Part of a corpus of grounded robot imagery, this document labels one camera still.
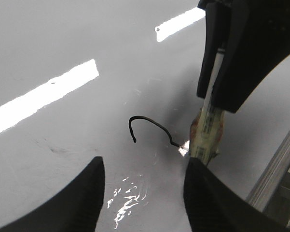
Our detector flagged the red magnet taped to marker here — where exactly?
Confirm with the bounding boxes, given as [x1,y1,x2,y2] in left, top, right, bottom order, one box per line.
[189,109,224,163]

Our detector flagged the white black whiteboard marker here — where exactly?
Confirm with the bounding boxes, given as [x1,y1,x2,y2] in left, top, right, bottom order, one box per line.
[188,48,225,166]

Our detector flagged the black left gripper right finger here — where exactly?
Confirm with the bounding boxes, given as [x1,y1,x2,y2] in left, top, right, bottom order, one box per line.
[183,158,289,232]

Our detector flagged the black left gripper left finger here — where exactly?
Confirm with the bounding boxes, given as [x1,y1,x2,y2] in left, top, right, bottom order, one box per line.
[0,157,105,232]

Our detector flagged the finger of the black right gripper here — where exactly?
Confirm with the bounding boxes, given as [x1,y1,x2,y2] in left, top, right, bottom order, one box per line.
[196,2,231,98]
[211,0,290,113]

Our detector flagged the white whiteboard with aluminium frame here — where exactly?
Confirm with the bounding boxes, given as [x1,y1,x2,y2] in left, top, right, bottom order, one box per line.
[0,0,290,232]

